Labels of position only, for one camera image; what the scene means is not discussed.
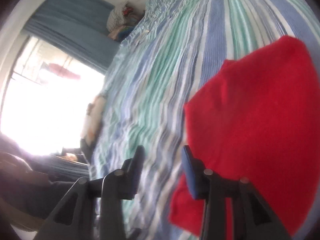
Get red object outside window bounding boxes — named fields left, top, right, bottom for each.
left=48, top=62, right=81, bottom=81

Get pile of folded clothes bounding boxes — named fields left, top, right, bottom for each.
left=106, top=1, right=146, bottom=42

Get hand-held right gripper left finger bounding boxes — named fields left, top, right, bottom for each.
left=32, top=145, right=146, bottom=240

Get blue curtain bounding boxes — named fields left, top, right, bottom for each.
left=25, top=0, right=121, bottom=73

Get red knit sweater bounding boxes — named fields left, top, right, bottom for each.
left=169, top=35, right=317, bottom=238

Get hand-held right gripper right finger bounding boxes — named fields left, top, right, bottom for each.
left=182, top=145, right=293, bottom=240

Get cream pillow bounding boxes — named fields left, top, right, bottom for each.
left=80, top=93, right=107, bottom=144

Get striped bed sheet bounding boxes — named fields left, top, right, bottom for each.
left=88, top=0, right=320, bottom=240

